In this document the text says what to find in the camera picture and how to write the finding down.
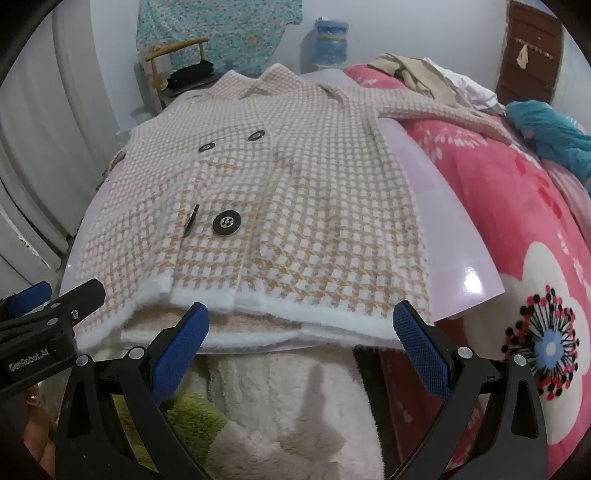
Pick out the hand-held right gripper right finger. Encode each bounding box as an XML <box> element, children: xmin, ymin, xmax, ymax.
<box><xmin>392</xmin><ymin>300</ymin><xmax>550</xmax><ymax>480</ymax></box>

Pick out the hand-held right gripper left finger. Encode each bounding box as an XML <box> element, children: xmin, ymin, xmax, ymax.
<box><xmin>55</xmin><ymin>301</ymin><xmax>210</xmax><ymax>480</ymax></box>

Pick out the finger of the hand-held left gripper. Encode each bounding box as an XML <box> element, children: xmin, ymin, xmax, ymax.
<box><xmin>44</xmin><ymin>278</ymin><xmax>107</xmax><ymax>324</ymax></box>
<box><xmin>0</xmin><ymin>281</ymin><xmax>52</xmax><ymax>320</ymax></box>

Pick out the beige white houndstooth coat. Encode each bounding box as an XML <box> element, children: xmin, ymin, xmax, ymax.
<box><xmin>74</xmin><ymin>65</ymin><xmax>515</xmax><ymax>354</ymax></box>

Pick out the beige clothes pile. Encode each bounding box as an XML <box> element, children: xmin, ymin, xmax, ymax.
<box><xmin>367</xmin><ymin>53</ymin><xmax>462</xmax><ymax>109</ymax></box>

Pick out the person's left hand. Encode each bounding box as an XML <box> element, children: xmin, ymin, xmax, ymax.
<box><xmin>21</xmin><ymin>390</ymin><xmax>58</xmax><ymax>469</ymax></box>

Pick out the lilac glossy mat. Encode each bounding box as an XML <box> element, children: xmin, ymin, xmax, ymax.
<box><xmin>60</xmin><ymin>65</ymin><xmax>506</xmax><ymax>356</ymax></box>

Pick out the white curtain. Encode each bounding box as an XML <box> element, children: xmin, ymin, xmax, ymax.
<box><xmin>0</xmin><ymin>0</ymin><xmax>144</xmax><ymax>278</ymax></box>

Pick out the pink floral blanket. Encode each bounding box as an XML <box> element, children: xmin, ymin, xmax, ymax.
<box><xmin>344</xmin><ymin>64</ymin><xmax>591</xmax><ymax>480</ymax></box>

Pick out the black folded clothing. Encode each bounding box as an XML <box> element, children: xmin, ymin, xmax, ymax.
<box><xmin>166</xmin><ymin>59</ymin><xmax>215</xmax><ymax>89</ymax></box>

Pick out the wooden chair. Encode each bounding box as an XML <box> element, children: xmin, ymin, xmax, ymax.
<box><xmin>134</xmin><ymin>38</ymin><xmax>218</xmax><ymax>109</ymax></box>

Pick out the teal crumpled cloth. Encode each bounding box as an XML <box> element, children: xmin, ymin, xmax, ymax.
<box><xmin>505</xmin><ymin>100</ymin><xmax>591</xmax><ymax>183</ymax></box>

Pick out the white crumpled cloth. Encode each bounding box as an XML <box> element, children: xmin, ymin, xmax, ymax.
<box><xmin>434</xmin><ymin>62</ymin><xmax>502</xmax><ymax>112</ymax></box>

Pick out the white water dispenser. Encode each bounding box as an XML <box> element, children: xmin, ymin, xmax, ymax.
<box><xmin>300</xmin><ymin>59</ymin><xmax>346</xmax><ymax>75</ymax></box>

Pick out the turquoise floral hanging cloth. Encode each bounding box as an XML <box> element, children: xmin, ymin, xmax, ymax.
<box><xmin>137</xmin><ymin>0</ymin><xmax>303</xmax><ymax>77</ymax></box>

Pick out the brown wooden door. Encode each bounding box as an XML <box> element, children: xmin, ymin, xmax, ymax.
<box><xmin>495</xmin><ymin>0</ymin><xmax>565</xmax><ymax>104</ymax></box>

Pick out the blue water bottle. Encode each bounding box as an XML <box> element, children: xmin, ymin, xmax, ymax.
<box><xmin>315</xmin><ymin>18</ymin><xmax>350</xmax><ymax>65</ymax></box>

